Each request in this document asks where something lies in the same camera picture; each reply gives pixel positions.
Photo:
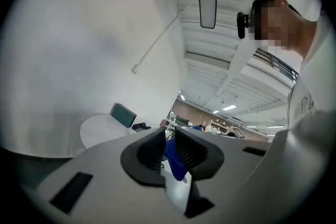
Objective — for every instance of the dark mezzanine railing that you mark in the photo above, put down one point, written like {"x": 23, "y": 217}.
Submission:
{"x": 278, "y": 63}

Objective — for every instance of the person's white printed shirt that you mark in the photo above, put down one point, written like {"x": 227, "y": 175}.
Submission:
{"x": 315, "y": 73}

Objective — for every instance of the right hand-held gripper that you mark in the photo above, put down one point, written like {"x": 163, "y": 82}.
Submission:
{"x": 237, "y": 132}

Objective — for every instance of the black open box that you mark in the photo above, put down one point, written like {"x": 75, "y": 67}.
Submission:
{"x": 140, "y": 127}

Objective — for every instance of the wooden display shelf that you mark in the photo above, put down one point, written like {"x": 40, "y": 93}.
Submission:
{"x": 218, "y": 124}

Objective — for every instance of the large fluorescent ceiling light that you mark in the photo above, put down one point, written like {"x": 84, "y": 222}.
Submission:
{"x": 229, "y": 107}

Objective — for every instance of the black head-worn camera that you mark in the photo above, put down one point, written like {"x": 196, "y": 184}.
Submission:
{"x": 241, "y": 26}

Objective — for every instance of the blue cloth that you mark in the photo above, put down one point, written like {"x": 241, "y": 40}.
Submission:
{"x": 177, "y": 165}

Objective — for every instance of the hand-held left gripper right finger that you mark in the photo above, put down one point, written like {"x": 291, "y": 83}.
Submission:
{"x": 231, "y": 165}

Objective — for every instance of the round white table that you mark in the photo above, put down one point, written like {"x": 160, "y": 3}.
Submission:
{"x": 102, "y": 131}

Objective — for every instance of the person's head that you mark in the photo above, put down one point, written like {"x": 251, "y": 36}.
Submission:
{"x": 296, "y": 31}

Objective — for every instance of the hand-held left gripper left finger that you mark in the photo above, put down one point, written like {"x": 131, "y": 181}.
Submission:
{"x": 105, "y": 178}

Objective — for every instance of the dark green box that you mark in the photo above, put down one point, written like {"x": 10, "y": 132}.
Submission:
{"x": 122, "y": 115}

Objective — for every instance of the white wall switch box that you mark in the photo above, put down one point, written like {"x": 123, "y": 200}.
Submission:
{"x": 135, "y": 69}

